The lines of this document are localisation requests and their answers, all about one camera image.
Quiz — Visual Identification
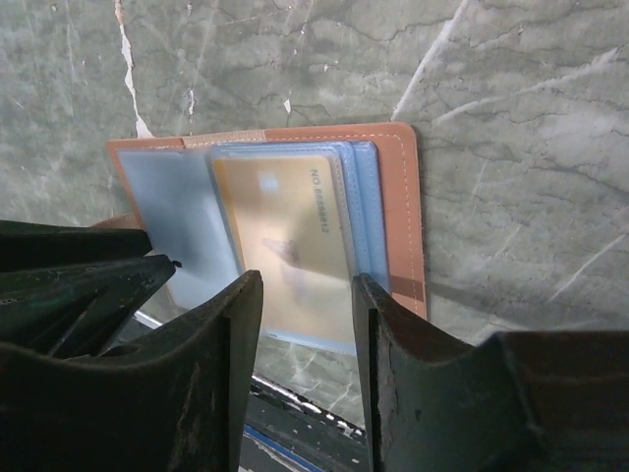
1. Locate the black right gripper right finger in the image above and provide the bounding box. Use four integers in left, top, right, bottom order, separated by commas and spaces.
352, 274, 628, 471

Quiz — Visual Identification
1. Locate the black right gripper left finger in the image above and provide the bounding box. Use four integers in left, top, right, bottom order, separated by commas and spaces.
1, 270, 263, 471

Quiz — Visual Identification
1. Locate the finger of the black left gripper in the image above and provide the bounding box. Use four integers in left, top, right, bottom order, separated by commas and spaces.
1, 255, 176, 359
1, 220, 152, 270

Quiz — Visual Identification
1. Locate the gold numbered card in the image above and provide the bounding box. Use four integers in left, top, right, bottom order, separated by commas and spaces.
212, 154, 354, 347

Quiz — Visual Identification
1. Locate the brown leather card holder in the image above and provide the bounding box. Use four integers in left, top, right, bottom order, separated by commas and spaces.
90, 121, 429, 355

